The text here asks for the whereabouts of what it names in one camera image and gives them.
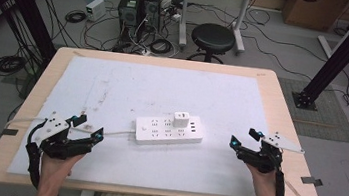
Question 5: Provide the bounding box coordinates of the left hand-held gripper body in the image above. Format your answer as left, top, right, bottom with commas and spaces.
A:
33, 110, 95, 164

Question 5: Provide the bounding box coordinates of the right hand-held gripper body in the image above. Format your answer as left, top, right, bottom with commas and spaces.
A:
233, 127, 308, 179

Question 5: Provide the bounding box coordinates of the white charger plug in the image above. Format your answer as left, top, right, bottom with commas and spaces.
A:
171, 110, 191, 130

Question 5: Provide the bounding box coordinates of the white power strip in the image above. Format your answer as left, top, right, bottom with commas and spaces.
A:
133, 108, 207, 153

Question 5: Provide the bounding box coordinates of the person's right hand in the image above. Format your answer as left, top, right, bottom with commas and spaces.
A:
242, 162, 282, 196

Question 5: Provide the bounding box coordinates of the person's left hand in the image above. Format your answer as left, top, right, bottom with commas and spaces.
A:
36, 147, 87, 196

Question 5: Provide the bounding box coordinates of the thin wooden stick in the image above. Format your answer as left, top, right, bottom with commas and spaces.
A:
282, 179, 308, 196

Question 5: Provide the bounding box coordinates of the black tape strip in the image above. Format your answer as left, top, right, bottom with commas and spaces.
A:
299, 175, 325, 188
0, 127, 19, 142

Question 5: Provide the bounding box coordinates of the grey floor mat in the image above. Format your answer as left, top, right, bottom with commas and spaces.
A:
271, 76, 349, 145

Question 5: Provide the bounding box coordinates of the white foam mat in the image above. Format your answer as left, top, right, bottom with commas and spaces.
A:
6, 48, 298, 196

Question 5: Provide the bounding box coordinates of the black round stool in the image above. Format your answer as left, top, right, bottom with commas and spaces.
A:
186, 21, 239, 67

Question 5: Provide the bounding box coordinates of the white power supply box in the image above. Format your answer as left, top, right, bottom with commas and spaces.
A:
83, 0, 109, 24

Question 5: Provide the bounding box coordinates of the black computer tower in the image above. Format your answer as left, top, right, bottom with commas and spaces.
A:
113, 0, 143, 43
137, 0, 164, 36

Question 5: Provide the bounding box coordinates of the large cardboard box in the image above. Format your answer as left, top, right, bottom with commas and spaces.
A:
279, 0, 349, 35

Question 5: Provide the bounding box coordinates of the white power strip cable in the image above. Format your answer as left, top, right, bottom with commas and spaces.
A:
3, 111, 139, 146

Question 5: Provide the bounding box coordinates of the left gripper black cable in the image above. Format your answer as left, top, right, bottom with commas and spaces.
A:
18, 119, 72, 196

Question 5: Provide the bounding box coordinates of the large coil of black cable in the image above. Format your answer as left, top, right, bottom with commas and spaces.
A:
0, 52, 28, 80

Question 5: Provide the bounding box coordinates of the small coil of black cable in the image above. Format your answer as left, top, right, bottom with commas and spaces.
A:
63, 8, 88, 26

